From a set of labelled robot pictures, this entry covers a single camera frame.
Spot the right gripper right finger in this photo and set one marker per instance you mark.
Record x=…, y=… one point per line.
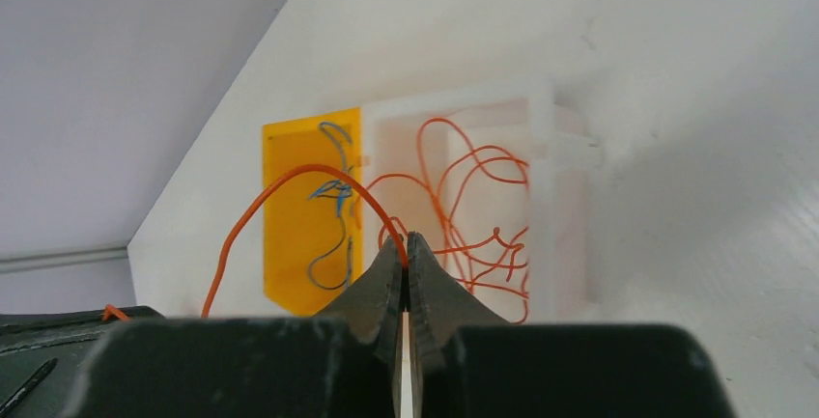
x=438, y=306

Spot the white plastic bin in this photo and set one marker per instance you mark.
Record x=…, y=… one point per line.
x=494, y=176

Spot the orange plastic bin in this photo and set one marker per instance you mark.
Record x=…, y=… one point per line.
x=312, y=246

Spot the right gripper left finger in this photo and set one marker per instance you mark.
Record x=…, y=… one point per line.
x=372, y=306

